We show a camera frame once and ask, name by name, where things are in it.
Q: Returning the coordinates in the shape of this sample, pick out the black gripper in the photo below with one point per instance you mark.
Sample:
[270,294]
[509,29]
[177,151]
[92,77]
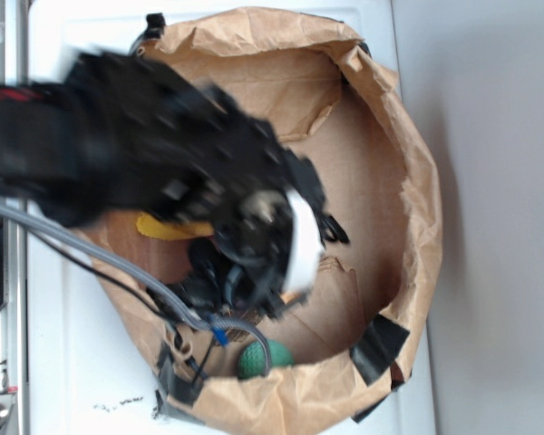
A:
[266,207]

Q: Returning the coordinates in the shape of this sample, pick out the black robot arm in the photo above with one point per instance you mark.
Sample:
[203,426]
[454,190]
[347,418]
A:
[125,133]

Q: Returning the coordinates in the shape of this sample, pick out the green ball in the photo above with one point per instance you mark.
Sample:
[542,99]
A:
[252,360]

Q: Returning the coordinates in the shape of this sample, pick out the yellow cloth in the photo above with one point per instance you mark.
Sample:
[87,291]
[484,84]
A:
[149,226]

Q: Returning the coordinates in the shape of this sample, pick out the brown paper bag bin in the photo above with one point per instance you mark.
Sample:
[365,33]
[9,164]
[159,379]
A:
[356,336]

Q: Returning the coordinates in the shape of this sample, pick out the white tray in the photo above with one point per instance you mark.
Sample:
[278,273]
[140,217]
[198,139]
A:
[85,376]

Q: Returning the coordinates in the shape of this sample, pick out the metal rail frame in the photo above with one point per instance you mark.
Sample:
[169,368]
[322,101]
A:
[14,389]

